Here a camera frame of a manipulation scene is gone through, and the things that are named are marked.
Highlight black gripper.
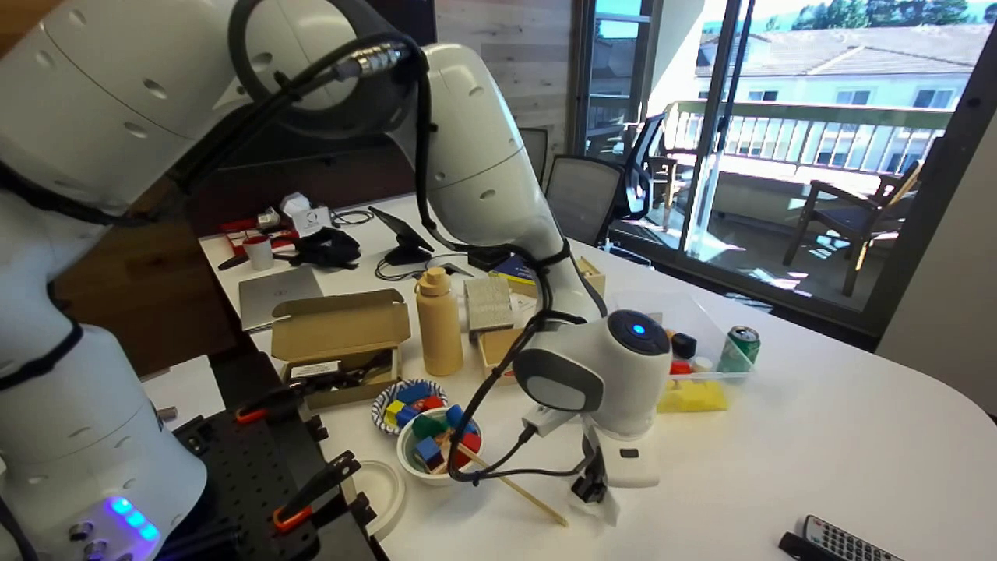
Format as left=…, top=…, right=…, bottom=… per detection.
left=572, top=427, right=619, bottom=508

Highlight small wooden box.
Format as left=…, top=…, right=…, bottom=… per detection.
left=477, top=329, right=522, bottom=374

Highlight small blue block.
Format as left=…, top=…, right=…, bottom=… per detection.
left=410, top=433, right=447, bottom=472

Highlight tan plastic bottle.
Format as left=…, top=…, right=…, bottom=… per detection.
left=414, top=264, right=466, bottom=382

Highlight small black box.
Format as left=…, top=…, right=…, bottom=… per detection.
left=465, top=242, right=511, bottom=276

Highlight open cardboard box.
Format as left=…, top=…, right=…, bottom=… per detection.
left=267, top=286, right=414, bottom=412

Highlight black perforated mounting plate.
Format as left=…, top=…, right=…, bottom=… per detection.
left=154, top=341, right=393, bottom=561

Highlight thin wooden stick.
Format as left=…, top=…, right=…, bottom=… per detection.
left=495, top=476, right=571, bottom=530

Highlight yellow sponge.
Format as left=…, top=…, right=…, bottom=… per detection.
left=658, top=376, right=733, bottom=418

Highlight white bowl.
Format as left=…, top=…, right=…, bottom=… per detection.
left=393, top=405, right=486, bottom=491

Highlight green drink can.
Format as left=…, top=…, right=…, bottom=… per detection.
left=714, top=325, right=764, bottom=376

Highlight white tape roll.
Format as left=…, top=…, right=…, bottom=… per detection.
left=349, top=457, right=410, bottom=541

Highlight clear plastic toy bin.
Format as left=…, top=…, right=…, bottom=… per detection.
left=665, top=293, right=754, bottom=418

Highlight black handheld device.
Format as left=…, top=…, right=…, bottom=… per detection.
left=775, top=530, right=821, bottom=561

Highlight blue book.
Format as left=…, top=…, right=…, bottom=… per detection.
left=493, top=254, right=541, bottom=303

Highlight bowl of colourful items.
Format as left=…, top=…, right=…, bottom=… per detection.
left=367, top=376, right=450, bottom=440

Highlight black remote control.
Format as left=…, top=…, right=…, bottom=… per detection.
left=798, top=516, right=900, bottom=561

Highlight black orange clamp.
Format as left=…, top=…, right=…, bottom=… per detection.
left=232, top=382, right=314, bottom=431
left=270, top=448, right=364, bottom=535

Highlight grey mesh office chair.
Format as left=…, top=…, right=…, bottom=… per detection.
left=541, top=153, right=625, bottom=251
left=518, top=125, right=550, bottom=197

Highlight black tablet stand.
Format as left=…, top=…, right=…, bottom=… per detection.
left=367, top=203, right=437, bottom=267

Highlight black office chair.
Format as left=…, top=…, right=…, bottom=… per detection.
left=619, top=107, right=679, bottom=226

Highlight black pouch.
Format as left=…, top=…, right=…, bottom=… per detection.
left=294, top=226, right=364, bottom=272

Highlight dark patio chair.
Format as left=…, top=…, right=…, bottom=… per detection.
left=783, top=137, right=927, bottom=303

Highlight silver metal sheet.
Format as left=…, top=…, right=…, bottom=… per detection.
left=238, top=264, right=326, bottom=333

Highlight white crumpled object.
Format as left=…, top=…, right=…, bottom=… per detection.
left=276, top=190, right=332, bottom=239

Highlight small white cup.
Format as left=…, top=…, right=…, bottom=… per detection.
left=243, top=236, right=276, bottom=276

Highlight balcony railing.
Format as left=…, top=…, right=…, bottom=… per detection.
left=665, top=98, right=952, bottom=180

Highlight red packaging items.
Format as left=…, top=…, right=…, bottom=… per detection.
left=219, top=211, right=300, bottom=262

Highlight dark charging cable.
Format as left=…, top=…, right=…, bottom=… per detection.
left=371, top=246, right=473, bottom=283

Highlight wall television screen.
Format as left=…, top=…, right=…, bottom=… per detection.
left=185, top=0, right=447, bottom=180

